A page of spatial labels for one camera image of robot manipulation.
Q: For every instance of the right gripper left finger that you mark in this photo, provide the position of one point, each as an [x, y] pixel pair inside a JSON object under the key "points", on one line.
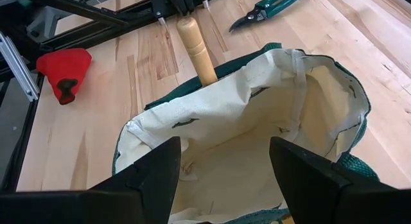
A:
{"points": [[154, 185]]}

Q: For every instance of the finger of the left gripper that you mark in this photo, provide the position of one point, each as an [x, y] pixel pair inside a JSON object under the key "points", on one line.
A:
{"points": [[179, 2], [190, 2]]}

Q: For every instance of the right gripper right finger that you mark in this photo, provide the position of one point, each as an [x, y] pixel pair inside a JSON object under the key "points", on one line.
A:
{"points": [[308, 185]]}

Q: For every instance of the beige green-trimmed gardening bag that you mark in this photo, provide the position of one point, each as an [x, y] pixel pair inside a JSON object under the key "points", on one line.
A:
{"points": [[241, 121]]}

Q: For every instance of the red gardening glove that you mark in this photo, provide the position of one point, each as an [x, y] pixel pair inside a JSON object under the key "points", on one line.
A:
{"points": [[64, 66]]}

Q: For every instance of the green pruning shears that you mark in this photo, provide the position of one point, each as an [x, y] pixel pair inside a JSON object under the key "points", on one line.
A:
{"points": [[269, 7]]}

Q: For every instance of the black aluminium table frame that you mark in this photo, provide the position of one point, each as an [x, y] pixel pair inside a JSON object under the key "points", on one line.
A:
{"points": [[106, 26]]}

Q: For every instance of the silver aluminium bracket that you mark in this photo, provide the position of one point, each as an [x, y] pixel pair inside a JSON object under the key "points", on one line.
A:
{"points": [[19, 66]]}

